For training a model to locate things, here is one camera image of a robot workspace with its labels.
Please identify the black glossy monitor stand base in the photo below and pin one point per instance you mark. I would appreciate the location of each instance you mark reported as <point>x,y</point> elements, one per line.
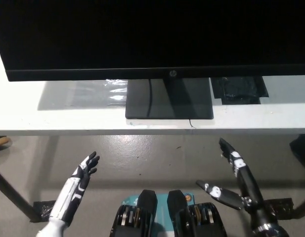
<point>182,103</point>

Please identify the brown wooden object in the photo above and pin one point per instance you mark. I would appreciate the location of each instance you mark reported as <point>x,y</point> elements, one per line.
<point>1,143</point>

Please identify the black tape patch on floor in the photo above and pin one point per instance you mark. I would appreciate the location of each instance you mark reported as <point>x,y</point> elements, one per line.
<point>44,211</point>
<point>278,207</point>

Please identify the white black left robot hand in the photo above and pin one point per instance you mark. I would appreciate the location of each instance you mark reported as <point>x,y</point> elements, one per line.
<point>75,187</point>

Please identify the black bulky object on floor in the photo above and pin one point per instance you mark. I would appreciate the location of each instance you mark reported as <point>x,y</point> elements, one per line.
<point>301,150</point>

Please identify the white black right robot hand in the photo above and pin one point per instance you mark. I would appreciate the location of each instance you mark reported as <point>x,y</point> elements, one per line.
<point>248,182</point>

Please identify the black HP computer monitor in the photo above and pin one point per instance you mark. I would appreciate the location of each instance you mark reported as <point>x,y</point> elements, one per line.
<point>142,34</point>

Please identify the clear plastic film sheet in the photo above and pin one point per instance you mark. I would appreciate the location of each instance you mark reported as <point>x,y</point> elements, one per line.
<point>112,91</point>

